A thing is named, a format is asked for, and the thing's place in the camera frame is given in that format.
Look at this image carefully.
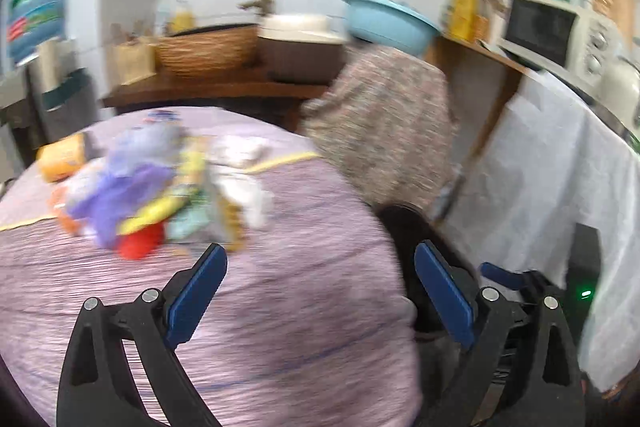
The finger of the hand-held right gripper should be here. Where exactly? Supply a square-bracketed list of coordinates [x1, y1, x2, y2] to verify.
[480, 262, 561, 305]

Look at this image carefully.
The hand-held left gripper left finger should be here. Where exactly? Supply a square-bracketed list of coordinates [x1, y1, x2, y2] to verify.
[57, 243, 228, 427]

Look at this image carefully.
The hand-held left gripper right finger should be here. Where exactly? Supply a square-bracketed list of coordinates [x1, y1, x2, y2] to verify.
[414, 241, 586, 427]

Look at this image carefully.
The yellow cylindrical can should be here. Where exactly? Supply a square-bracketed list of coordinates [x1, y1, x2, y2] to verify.
[37, 133, 98, 184]

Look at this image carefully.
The red crumpled wrapper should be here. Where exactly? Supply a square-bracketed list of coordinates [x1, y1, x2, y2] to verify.
[117, 222, 166, 260]

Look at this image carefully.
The green snack wrapper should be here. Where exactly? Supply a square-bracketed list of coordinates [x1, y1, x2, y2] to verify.
[167, 192, 226, 243]

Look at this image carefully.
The yellow snack wrapper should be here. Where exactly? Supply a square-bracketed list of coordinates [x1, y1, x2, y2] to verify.
[120, 149, 208, 233]

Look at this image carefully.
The white crumpled tissue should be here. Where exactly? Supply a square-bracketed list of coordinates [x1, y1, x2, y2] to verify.
[214, 134, 269, 168]
[215, 171, 274, 229]

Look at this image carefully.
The white cloth cover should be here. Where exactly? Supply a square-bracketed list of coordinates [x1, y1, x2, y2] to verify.
[440, 72, 640, 390]

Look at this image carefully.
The orange snack wrapper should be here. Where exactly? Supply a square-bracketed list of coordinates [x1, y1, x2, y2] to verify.
[49, 186, 87, 236]

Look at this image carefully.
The floral patterned cloth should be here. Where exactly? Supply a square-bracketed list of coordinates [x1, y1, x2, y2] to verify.
[300, 44, 461, 218]

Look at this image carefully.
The wooden side table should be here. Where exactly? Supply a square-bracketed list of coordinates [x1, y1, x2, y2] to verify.
[425, 36, 528, 168]

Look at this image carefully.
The brown wooden counter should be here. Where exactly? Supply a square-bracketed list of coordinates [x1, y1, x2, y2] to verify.
[102, 71, 346, 114]

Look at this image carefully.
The grey water dispenser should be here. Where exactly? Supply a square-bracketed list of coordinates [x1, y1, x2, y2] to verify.
[0, 57, 101, 158]

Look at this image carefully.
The white electric kettle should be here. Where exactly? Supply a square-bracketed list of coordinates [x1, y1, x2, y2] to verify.
[600, 57, 640, 128]

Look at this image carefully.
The beige utensil box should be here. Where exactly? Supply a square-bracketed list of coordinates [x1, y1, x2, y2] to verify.
[112, 38, 157, 85]

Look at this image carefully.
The woven wicker basket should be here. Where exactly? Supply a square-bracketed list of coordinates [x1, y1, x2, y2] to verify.
[152, 26, 261, 80]

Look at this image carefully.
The white microwave oven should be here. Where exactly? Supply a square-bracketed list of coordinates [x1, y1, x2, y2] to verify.
[497, 0, 618, 80]

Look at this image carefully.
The brown pot with white lid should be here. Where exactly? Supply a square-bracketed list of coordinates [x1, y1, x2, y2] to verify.
[257, 13, 351, 82]

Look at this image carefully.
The light blue plastic basin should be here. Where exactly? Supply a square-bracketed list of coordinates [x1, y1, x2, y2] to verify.
[341, 0, 443, 56]

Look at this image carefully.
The tall yellow box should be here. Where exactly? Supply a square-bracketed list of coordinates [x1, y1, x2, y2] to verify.
[450, 0, 483, 42]

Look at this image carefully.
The yellow bottle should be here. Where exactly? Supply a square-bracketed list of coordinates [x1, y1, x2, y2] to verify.
[170, 1, 195, 32]

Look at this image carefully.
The brass faucet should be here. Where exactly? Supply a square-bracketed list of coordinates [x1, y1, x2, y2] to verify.
[237, 0, 276, 15]

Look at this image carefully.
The blue water bottle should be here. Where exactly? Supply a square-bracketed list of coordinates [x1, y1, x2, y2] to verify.
[7, 0, 68, 62]

